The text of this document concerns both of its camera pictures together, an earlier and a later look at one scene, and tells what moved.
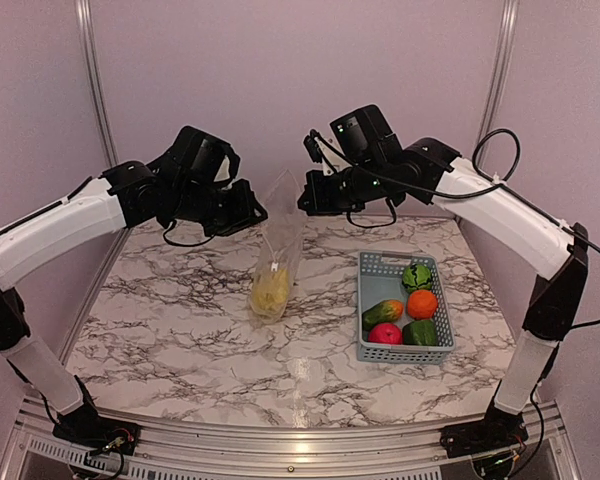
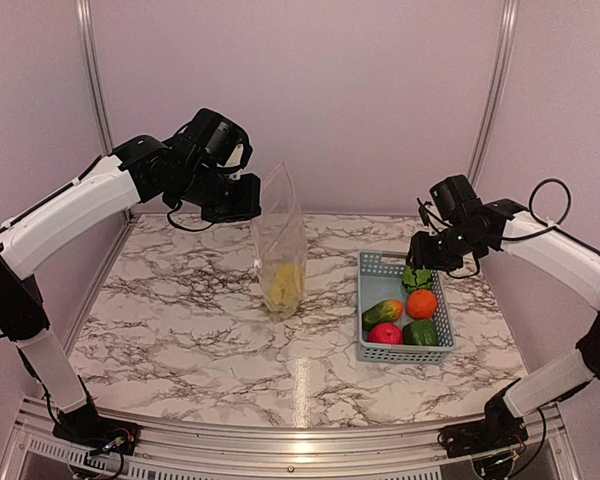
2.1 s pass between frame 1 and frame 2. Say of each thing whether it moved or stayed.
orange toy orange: stayed
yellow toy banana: moved
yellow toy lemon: moved
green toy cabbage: stayed
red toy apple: stayed
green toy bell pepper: stayed
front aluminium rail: stayed
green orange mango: stayed
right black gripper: moved
